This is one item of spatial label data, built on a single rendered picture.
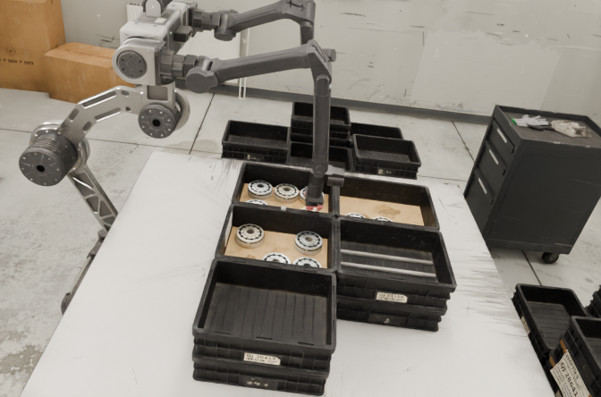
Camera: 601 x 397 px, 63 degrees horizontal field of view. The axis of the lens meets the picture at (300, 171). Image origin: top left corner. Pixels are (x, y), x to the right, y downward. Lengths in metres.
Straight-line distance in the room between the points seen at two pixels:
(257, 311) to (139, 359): 0.38
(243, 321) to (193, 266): 0.43
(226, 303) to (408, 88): 3.71
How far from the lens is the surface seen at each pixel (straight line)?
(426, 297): 1.73
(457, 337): 1.89
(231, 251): 1.80
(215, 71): 1.56
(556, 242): 3.50
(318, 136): 1.68
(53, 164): 2.16
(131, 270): 1.94
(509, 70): 5.19
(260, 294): 1.66
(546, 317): 2.83
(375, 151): 3.26
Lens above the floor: 2.04
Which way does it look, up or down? 32 degrees down
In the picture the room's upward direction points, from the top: 8 degrees clockwise
